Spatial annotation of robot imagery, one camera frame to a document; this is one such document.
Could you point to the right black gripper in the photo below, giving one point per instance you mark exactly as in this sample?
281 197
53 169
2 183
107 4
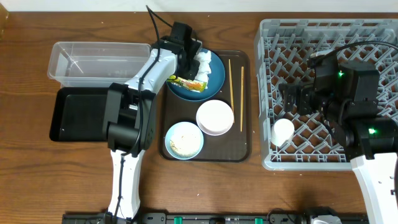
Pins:
305 91

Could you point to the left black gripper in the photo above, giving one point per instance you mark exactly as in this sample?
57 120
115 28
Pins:
189 69

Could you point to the white napkin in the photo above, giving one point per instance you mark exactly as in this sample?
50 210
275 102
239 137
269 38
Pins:
204 58

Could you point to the yellow green snack wrapper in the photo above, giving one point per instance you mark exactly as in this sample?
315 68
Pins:
191 85

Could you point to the light blue bowl with food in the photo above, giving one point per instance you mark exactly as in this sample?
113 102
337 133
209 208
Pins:
184 140

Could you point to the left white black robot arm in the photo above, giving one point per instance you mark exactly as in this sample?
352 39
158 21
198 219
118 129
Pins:
129 122

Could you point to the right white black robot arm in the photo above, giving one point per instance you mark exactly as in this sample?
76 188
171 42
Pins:
345 95

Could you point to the grey dishwasher rack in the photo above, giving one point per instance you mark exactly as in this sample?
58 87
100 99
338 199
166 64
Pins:
282 48

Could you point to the white cup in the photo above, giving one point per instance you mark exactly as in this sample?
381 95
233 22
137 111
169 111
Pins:
282 131

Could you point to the blue plate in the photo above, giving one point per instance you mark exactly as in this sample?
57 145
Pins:
215 82

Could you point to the left wooden chopstick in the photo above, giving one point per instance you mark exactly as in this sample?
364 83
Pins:
231 87

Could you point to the wooden chopstick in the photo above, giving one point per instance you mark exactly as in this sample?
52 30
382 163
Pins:
231 87
242 99

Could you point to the right wooden chopstick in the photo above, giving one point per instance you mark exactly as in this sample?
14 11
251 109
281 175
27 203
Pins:
242 99

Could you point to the white bowl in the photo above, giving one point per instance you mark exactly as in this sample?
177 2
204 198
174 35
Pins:
215 117

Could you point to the dark brown serving tray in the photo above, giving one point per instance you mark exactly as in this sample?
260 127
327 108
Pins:
233 146

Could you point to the clear plastic bin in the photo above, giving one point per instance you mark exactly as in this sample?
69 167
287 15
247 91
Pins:
96 64

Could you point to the black plastic tray bin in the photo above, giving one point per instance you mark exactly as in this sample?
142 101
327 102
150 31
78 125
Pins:
78 115

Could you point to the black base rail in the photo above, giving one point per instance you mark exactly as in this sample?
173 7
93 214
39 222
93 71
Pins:
275 216

